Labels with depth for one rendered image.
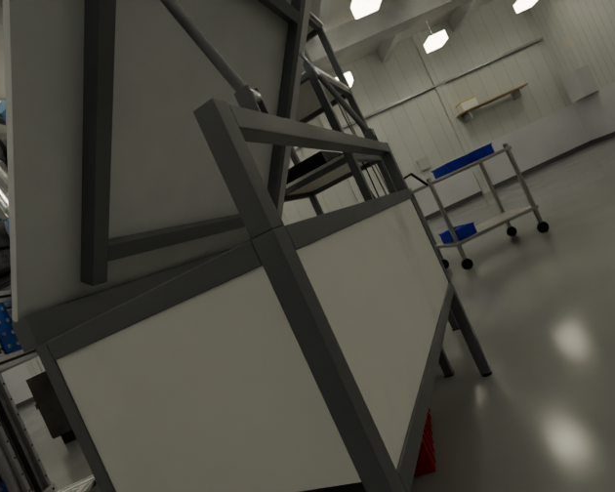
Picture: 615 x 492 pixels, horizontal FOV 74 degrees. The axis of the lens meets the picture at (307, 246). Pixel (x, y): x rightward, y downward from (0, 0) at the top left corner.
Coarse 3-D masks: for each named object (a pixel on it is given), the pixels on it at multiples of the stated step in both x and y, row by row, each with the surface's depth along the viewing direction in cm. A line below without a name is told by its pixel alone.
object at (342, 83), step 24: (312, 24) 216; (312, 72) 175; (336, 72) 226; (312, 96) 209; (336, 120) 175; (336, 168) 180; (360, 168) 230; (384, 168) 225; (288, 192) 190; (312, 192) 244
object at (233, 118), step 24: (240, 96) 70; (216, 120) 57; (240, 120) 61; (264, 120) 69; (288, 120) 78; (216, 144) 58; (240, 144) 58; (288, 144) 82; (312, 144) 92; (336, 144) 103; (360, 144) 122; (384, 144) 155; (240, 168) 57; (240, 192) 58; (264, 192) 59; (264, 216) 57
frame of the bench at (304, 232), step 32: (320, 224) 72; (352, 224) 87; (224, 256) 60; (256, 256) 58; (288, 256) 57; (160, 288) 66; (192, 288) 64; (288, 288) 57; (448, 288) 152; (96, 320) 73; (128, 320) 70; (288, 320) 58; (320, 320) 58; (64, 352) 78; (320, 352) 57; (480, 352) 160; (64, 384) 80; (320, 384) 58; (352, 384) 59; (352, 416) 57; (416, 416) 75; (96, 448) 80; (352, 448) 58; (384, 448) 59; (416, 448) 69; (96, 480) 82; (384, 480) 57
